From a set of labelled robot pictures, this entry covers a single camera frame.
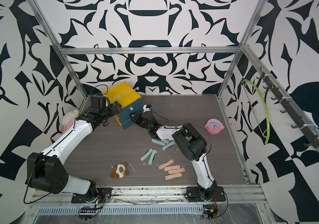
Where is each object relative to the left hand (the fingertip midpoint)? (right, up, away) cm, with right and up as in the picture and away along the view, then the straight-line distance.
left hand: (114, 105), depth 86 cm
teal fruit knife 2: (+23, -31, +2) cm, 39 cm away
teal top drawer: (+12, -1, +3) cm, 12 cm away
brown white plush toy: (+5, -37, -6) cm, 37 cm away
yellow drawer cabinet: (+4, +8, +7) cm, 12 cm away
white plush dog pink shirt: (-34, -10, +9) cm, 36 cm away
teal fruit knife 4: (+33, -25, +6) cm, 42 cm away
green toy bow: (+78, -15, -19) cm, 82 cm away
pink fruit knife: (+35, -37, -3) cm, 50 cm away
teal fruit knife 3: (+26, -24, +8) cm, 37 cm away
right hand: (+8, -5, +5) cm, 11 cm away
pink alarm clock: (+65, -14, +13) cm, 68 cm away
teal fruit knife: (+19, -30, +2) cm, 36 cm away
